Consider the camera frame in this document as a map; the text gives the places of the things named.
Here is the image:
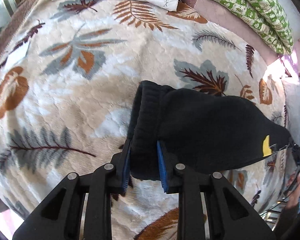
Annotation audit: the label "brown quilted bedspread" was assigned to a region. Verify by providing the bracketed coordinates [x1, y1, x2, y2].
[0, 0, 58, 64]

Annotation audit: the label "person's right hand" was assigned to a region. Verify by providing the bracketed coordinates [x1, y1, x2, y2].
[283, 173, 300, 213]

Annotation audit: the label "leaf print plush blanket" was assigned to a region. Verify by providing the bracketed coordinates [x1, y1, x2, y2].
[0, 0, 294, 240]

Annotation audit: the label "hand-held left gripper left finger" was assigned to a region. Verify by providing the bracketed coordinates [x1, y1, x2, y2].
[12, 138, 133, 240]

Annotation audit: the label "white textured blanket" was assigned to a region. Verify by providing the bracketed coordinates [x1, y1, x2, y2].
[281, 75, 300, 147]

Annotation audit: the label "black pants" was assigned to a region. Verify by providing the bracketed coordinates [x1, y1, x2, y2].
[130, 80, 292, 182]

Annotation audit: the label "pink bed sheet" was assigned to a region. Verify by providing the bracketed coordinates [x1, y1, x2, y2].
[177, 0, 300, 78]

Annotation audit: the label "purple patterned cloth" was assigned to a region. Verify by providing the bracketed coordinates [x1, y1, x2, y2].
[279, 54, 299, 78]

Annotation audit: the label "green patterned quilt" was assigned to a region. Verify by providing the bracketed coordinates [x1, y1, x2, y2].
[188, 0, 294, 55]

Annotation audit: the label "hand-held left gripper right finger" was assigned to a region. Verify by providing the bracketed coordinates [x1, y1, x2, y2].
[156, 140, 278, 240]

